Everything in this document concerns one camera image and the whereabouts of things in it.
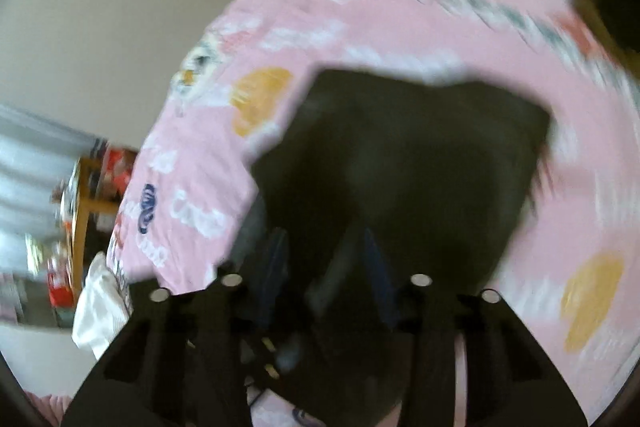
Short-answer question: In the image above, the black jacket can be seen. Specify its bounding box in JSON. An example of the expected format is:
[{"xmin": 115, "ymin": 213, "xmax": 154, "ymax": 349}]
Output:
[{"xmin": 235, "ymin": 67, "xmax": 553, "ymax": 427}]

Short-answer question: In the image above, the pink printed bed sheet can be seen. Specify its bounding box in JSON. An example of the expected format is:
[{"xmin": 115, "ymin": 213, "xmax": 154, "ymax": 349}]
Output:
[{"xmin": 114, "ymin": 0, "xmax": 640, "ymax": 427}]

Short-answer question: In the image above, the cluttered wooden shelf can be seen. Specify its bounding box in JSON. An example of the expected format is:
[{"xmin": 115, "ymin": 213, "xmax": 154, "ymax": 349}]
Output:
[{"xmin": 25, "ymin": 146, "xmax": 140, "ymax": 323}]

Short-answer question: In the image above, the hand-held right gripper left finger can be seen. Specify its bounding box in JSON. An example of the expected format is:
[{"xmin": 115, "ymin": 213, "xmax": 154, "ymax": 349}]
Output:
[{"xmin": 60, "ymin": 227, "xmax": 292, "ymax": 427}]

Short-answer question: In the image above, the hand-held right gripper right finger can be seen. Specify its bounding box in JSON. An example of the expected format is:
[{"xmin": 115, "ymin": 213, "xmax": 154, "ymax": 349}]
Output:
[{"xmin": 364, "ymin": 227, "xmax": 588, "ymax": 427}]

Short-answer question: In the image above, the pink striped cloth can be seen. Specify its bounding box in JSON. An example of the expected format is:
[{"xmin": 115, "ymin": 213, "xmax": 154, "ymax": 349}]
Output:
[{"xmin": 22, "ymin": 393, "xmax": 73, "ymax": 427}]

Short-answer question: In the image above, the grey white curtain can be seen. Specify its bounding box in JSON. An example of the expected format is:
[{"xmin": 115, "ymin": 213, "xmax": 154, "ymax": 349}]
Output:
[{"xmin": 0, "ymin": 104, "xmax": 108, "ymax": 280}]

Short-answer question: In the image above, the white cloth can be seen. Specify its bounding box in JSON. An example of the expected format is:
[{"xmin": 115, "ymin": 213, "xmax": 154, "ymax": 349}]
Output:
[{"xmin": 71, "ymin": 251, "xmax": 133, "ymax": 360}]

